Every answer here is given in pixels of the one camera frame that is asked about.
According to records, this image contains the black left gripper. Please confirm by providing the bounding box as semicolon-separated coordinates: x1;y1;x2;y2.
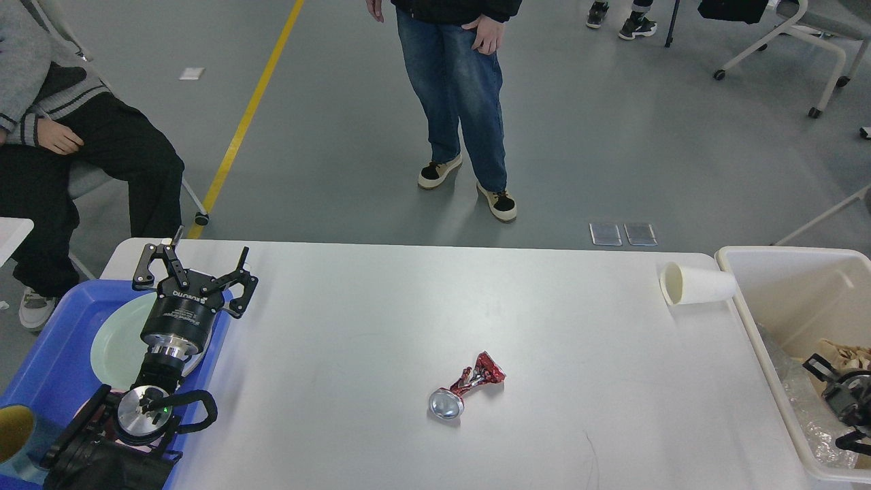
131;226;259;358

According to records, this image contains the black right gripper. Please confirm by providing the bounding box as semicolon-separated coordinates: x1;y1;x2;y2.
802;353;871;457

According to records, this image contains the aluminium foil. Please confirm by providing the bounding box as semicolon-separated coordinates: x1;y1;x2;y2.
756;323;859;469

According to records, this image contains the beige paper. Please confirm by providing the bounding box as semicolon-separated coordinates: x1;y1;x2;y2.
811;338;870;374

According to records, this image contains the green plate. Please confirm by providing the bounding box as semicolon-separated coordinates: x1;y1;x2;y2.
91;294;213;390

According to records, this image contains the crushed red can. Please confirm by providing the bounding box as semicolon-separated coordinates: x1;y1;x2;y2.
427;351;506;421

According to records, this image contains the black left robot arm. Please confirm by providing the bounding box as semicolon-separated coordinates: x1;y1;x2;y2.
40;236;259;489

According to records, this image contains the white plastic bin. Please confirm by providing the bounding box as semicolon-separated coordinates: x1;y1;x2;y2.
715;247;870;489

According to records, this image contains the white office chair left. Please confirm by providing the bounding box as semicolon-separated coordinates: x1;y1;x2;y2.
27;0;210;281

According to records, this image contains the white office chair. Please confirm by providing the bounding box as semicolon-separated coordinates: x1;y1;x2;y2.
665;0;871;120
27;0;210;281

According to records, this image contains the blue plastic tray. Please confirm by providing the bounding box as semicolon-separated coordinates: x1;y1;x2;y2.
2;281;230;489

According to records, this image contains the white paper cup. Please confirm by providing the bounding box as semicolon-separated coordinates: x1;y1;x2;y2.
659;263;738;305

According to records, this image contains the dark blue mug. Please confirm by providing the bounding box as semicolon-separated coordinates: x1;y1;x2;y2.
1;404;63;485

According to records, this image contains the white floor tag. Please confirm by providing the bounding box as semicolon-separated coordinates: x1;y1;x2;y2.
178;66;205;81

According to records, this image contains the seated person at left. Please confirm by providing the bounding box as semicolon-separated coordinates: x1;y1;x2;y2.
1;1;184;332

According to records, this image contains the clear floor plate right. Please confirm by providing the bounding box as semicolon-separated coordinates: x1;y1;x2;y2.
623;223;657;247

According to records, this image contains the clear floor plate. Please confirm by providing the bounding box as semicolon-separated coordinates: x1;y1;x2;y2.
623;223;657;247
589;223;623;247

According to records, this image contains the clear floor plate left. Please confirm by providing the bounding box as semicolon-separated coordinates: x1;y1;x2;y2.
589;223;623;247

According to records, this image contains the person in blue jeans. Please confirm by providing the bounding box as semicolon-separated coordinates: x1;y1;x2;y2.
394;1;521;221

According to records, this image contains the white office chair right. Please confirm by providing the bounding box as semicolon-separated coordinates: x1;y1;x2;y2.
665;0;871;120

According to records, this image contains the person in dark jeans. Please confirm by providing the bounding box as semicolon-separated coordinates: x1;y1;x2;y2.
585;0;659;41

